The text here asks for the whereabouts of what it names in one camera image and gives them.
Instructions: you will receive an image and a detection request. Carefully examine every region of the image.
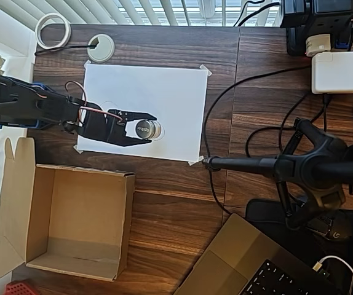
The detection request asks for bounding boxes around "white usb cable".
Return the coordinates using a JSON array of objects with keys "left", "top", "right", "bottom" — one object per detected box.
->
[{"left": 314, "top": 254, "right": 353, "bottom": 295}]

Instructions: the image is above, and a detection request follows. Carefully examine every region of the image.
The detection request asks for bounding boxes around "small jar with silver lid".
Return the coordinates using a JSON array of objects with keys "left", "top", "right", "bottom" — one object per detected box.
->
[{"left": 135, "top": 119, "right": 163, "bottom": 142}]

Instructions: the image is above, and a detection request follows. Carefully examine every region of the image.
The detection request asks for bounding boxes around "red leader robot arm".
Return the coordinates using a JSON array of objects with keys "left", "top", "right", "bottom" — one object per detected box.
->
[{"left": 4, "top": 280, "right": 38, "bottom": 295}]

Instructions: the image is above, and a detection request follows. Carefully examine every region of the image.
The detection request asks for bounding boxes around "white paper sheet with circles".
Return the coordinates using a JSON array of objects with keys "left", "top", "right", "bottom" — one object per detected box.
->
[{"left": 77, "top": 63, "right": 208, "bottom": 163}]

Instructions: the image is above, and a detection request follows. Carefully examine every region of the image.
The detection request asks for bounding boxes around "white square power adapter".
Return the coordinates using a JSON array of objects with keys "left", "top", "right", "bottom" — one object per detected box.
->
[{"left": 311, "top": 51, "right": 353, "bottom": 95}]

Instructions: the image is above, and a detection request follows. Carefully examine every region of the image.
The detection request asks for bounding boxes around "black mouse pad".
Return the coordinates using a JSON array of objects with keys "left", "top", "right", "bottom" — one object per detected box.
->
[{"left": 245, "top": 198, "right": 353, "bottom": 295}]

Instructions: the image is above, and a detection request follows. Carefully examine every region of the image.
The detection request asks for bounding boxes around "black tripod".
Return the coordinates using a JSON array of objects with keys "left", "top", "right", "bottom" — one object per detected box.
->
[{"left": 201, "top": 118, "right": 353, "bottom": 231}]

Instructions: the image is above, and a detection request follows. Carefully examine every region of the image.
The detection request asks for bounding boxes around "long black cable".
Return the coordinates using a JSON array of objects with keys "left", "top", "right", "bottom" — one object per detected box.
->
[{"left": 201, "top": 66, "right": 314, "bottom": 218}]

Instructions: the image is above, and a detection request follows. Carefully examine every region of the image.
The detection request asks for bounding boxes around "white desk cable grommet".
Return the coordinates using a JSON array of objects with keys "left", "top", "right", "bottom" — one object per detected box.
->
[{"left": 87, "top": 34, "right": 116, "bottom": 63}]

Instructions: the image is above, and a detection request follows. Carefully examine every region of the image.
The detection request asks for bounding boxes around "black power strip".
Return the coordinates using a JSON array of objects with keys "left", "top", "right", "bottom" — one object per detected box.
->
[{"left": 279, "top": 0, "right": 353, "bottom": 57}]

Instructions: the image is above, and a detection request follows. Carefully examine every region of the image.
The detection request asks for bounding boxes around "black computer mouse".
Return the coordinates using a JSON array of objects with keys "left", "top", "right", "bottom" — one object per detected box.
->
[{"left": 316, "top": 211, "right": 353, "bottom": 242}]

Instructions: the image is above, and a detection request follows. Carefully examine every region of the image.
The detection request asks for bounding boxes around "blue plug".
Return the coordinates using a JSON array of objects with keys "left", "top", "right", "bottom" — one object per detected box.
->
[{"left": 335, "top": 30, "right": 350, "bottom": 50}]

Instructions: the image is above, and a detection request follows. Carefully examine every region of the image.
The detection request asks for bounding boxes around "black adapter cable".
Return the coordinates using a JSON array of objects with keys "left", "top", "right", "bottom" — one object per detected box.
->
[{"left": 245, "top": 92, "right": 330, "bottom": 158}]

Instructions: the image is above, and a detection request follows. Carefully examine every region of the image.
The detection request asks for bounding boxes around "grey laptop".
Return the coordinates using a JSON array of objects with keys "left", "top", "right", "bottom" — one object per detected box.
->
[{"left": 173, "top": 213, "right": 343, "bottom": 295}]

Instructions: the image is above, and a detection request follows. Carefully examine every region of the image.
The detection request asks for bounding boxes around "small white plug adapter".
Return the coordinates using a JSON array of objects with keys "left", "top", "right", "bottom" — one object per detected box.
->
[{"left": 305, "top": 33, "right": 332, "bottom": 58}]

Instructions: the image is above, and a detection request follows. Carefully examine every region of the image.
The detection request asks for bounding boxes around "masking tape roll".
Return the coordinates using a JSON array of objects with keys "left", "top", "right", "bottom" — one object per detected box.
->
[{"left": 35, "top": 14, "right": 72, "bottom": 50}]

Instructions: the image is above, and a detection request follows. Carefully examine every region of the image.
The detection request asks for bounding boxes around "thin black cable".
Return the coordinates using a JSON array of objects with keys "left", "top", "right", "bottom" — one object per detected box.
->
[{"left": 34, "top": 42, "right": 99, "bottom": 57}]

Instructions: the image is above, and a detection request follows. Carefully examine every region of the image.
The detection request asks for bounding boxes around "open cardboard box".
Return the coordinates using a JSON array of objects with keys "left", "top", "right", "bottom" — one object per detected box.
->
[{"left": 0, "top": 137, "right": 137, "bottom": 282}]

